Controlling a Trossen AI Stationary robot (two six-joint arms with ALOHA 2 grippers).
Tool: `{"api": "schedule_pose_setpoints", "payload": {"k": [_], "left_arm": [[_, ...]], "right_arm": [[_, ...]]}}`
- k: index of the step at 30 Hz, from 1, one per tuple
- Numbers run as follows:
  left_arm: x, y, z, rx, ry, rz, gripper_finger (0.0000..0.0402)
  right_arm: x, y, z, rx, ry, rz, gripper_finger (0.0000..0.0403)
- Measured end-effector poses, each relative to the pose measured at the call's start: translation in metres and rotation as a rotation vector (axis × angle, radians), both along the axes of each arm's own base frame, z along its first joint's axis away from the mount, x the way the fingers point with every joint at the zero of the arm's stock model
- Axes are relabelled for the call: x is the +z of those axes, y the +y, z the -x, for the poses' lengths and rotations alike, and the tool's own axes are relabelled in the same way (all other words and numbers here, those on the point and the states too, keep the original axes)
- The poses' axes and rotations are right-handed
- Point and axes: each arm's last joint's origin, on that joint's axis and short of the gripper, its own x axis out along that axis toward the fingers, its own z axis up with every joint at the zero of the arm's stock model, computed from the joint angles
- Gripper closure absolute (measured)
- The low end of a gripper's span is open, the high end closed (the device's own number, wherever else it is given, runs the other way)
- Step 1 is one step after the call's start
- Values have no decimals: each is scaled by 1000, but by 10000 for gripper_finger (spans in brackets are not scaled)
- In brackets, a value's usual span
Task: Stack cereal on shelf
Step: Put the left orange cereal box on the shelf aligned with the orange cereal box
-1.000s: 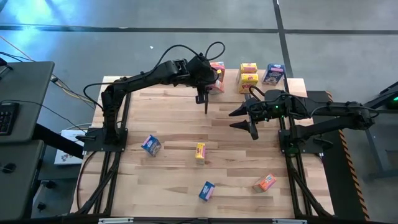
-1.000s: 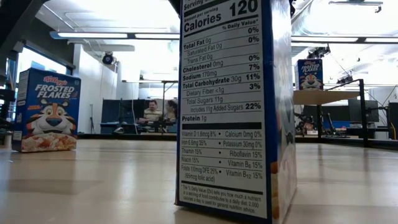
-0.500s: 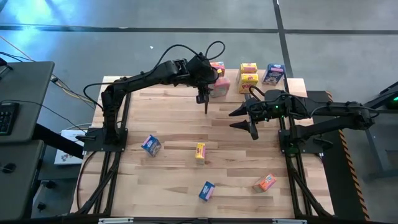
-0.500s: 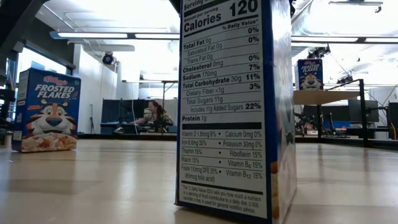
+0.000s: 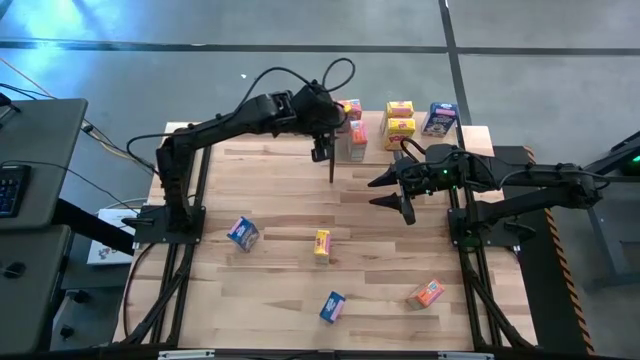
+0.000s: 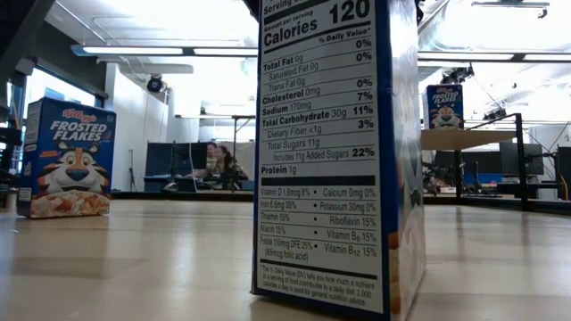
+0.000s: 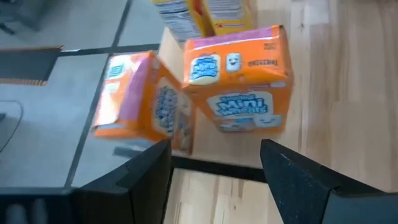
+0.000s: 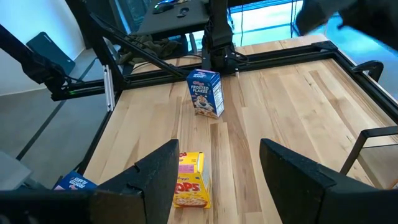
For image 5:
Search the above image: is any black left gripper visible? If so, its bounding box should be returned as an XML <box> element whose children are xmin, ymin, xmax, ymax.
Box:
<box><xmin>293</xmin><ymin>78</ymin><xmax>347</xmax><ymax>165</ymax></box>

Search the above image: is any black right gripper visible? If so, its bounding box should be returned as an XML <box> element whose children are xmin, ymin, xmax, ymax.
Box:
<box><xmin>367</xmin><ymin>144</ymin><xmax>472</xmax><ymax>228</ymax></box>

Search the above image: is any orange Mini-Wheats cereal box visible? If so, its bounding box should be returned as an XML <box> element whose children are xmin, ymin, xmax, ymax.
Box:
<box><xmin>345</xmin><ymin>119</ymin><xmax>370</xmax><ymax>163</ymax></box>
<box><xmin>339</xmin><ymin>98</ymin><xmax>363</xmax><ymax>122</ymax></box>
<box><xmin>405</xmin><ymin>278</ymin><xmax>446</xmax><ymax>310</ymax></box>

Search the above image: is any yellow Corn Pops cereal box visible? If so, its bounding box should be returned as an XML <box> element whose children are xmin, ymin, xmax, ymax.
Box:
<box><xmin>385</xmin><ymin>100</ymin><xmax>416</xmax><ymax>119</ymax></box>
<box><xmin>313</xmin><ymin>229</ymin><xmax>332</xmax><ymax>265</ymax></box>
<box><xmin>382</xmin><ymin>117</ymin><xmax>417</xmax><ymax>152</ymax></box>

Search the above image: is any blue Frosted Flakes cereal box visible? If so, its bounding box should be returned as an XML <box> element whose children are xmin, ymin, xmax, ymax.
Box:
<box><xmin>422</xmin><ymin>102</ymin><xmax>460</xmax><ymax>138</ymax></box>
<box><xmin>319</xmin><ymin>290</ymin><xmax>347</xmax><ymax>325</ymax></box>
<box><xmin>226</xmin><ymin>215</ymin><xmax>261</xmax><ymax>253</ymax></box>

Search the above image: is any black mat hazard-striped edge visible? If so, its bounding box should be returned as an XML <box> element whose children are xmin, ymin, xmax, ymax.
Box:
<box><xmin>492</xmin><ymin>144</ymin><xmax>597</xmax><ymax>357</ymax></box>

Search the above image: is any grey metal cart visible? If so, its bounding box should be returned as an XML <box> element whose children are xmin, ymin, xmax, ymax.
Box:
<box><xmin>574</xmin><ymin>130</ymin><xmax>640</xmax><ymax>294</ymax></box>

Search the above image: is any black device green light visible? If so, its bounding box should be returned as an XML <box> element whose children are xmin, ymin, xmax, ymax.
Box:
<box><xmin>607</xmin><ymin>130</ymin><xmax>640</xmax><ymax>177</ymax></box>

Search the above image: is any white printed box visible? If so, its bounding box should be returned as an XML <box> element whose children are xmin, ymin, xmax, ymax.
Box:
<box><xmin>86</xmin><ymin>206</ymin><xmax>142</xmax><ymax>267</ymax></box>

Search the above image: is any black desk support beam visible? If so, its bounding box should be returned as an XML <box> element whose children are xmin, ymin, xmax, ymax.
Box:
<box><xmin>51</xmin><ymin>198</ymin><xmax>137</xmax><ymax>257</ymax></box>

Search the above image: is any grey desk top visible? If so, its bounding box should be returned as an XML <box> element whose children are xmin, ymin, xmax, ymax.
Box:
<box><xmin>0</xmin><ymin>223</ymin><xmax>72</xmax><ymax>355</ymax></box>
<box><xmin>0</xmin><ymin>97</ymin><xmax>90</xmax><ymax>232</ymax></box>

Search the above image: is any black backlit keyboard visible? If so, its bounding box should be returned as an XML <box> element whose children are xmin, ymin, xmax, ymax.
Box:
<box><xmin>0</xmin><ymin>163</ymin><xmax>33</xmax><ymax>219</ymax></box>

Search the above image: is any black computer mouse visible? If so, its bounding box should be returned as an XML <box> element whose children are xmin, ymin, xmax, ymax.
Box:
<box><xmin>1</xmin><ymin>261</ymin><xmax>27</xmax><ymax>280</ymax></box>

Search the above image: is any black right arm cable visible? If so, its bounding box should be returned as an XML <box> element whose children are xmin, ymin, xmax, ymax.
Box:
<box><xmin>398</xmin><ymin>137</ymin><xmax>426</xmax><ymax>164</ymax></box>

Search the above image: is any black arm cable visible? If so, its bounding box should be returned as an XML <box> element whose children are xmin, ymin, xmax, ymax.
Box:
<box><xmin>234</xmin><ymin>56</ymin><xmax>357</xmax><ymax>114</ymax></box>
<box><xmin>398</xmin><ymin>137</ymin><xmax>426</xmax><ymax>164</ymax></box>

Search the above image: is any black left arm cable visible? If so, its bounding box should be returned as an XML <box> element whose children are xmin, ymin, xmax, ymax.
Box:
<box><xmin>234</xmin><ymin>56</ymin><xmax>357</xmax><ymax>114</ymax></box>

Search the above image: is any black aluminium frame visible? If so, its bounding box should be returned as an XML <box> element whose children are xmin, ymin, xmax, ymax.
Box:
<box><xmin>118</xmin><ymin>123</ymin><xmax>335</xmax><ymax>347</ymax></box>
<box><xmin>446</xmin><ymin>105</ymin><xmax>540</xmax><ymax>350</ymax></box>

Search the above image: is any silver metal bracket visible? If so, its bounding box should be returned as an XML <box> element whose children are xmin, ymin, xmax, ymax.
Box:
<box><xmin>437</xmin><ymin>351</ymin><xmax>496</xmax><ymax>360</ymax></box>
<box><xmin>157</xmin><ymin>349</ymin><xmax>217</xmax><ymax>360</ymax></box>

